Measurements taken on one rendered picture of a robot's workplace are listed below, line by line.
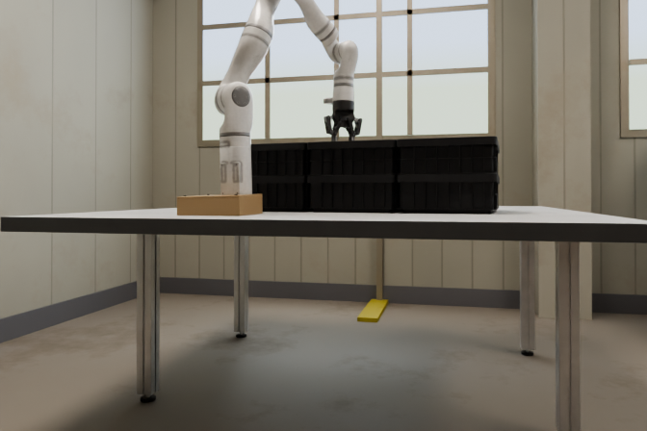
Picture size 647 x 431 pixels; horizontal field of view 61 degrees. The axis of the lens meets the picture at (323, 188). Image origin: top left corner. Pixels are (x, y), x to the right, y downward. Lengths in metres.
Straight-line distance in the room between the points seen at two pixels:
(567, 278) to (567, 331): 0.16
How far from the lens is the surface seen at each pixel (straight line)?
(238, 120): 1.61
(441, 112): 3.86
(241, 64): 1.71
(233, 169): 1.60
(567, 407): 1.94
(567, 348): 1.89
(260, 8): 1.80
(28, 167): 3.41
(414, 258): 3.87
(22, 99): 3.41
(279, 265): 4.06
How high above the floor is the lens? 0.76
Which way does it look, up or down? 1 degrees up
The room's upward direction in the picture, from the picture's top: straight up
